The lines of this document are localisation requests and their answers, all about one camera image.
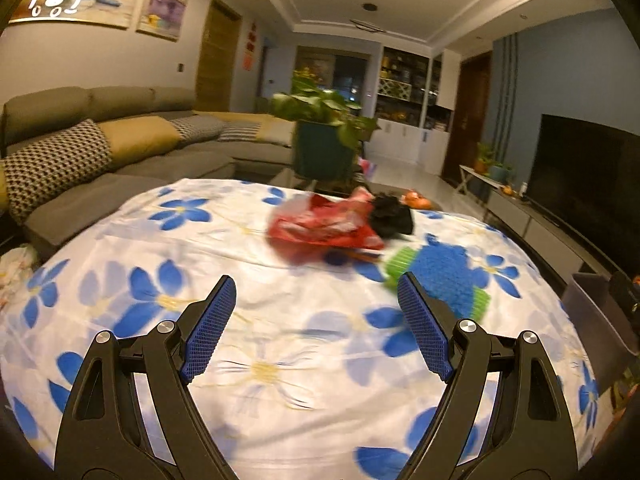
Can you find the mustard yellow cushion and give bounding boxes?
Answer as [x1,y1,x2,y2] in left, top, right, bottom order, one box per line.
[97,116,183,166]

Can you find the white display cabinet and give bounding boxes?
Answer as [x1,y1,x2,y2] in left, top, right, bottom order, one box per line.
[372,45,456,166]

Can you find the orange toy figure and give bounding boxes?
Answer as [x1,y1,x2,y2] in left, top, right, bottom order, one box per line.
[402,189,433,210]

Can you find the floral cloth bundle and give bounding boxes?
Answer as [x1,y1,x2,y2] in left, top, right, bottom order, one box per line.
[0,245,41,311]

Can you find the white folding side table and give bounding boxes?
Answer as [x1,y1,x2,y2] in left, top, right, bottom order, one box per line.
[457,164,501,196]

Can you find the dark wooden door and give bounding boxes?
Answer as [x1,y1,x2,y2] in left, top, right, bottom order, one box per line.
[442,52,493,176]

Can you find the green blue knitted scrubber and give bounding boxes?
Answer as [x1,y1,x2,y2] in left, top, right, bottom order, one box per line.
[382,245,493,323]

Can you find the grey sectional sofa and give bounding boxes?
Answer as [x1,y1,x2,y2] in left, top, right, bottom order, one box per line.
[0,85,296,261]

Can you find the grey television cabinet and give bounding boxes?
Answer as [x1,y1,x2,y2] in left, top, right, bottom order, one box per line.
[487,187,640,283]

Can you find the small plant in orange pot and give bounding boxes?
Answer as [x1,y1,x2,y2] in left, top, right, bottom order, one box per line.
[475,142,496,176]

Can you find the light wooden door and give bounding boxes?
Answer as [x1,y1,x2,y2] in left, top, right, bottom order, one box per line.
[195,0,243,98]

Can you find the grey plastic bin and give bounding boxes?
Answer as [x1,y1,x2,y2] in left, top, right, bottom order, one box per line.
[565,272,640,393]

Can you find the purple abstract painting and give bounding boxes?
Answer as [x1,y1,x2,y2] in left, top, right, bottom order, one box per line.
[136,0,195,41]

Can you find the black bag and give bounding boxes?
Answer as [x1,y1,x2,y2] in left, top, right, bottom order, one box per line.
[369,192,416,238]

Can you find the black flat television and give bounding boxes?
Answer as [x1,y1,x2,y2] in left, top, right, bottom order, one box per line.
[527,114,640,243]

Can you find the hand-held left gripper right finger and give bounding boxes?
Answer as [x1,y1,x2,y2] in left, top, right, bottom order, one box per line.
[396,271,583,480]

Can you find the yellow flower bouquet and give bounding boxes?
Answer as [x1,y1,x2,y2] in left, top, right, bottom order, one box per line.
[292,66,321,92]

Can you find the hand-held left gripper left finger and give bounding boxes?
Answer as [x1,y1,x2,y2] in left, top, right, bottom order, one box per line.
[52,275,237,480]

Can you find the grey striped cushion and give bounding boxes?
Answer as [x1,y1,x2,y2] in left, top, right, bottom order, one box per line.
[217,122,263,143]

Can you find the red wall decorations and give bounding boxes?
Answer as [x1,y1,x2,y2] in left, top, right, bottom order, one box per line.
[245,20,258,68]

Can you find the leafy plant in teal pot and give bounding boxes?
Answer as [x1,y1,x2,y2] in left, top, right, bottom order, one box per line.
[270,87,381,181]

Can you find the red plastic bag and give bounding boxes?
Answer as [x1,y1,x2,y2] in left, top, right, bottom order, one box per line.
[265,187,386,266]

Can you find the white blue floral tablecloth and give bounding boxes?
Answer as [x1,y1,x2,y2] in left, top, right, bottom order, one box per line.
[0,177,601,480]

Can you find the black white houndstooth cushion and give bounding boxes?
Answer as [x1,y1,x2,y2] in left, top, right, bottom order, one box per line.
[2,119,113,223]

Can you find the grey patterned cushion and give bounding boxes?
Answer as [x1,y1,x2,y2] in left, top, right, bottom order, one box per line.
[167,115,226,142]

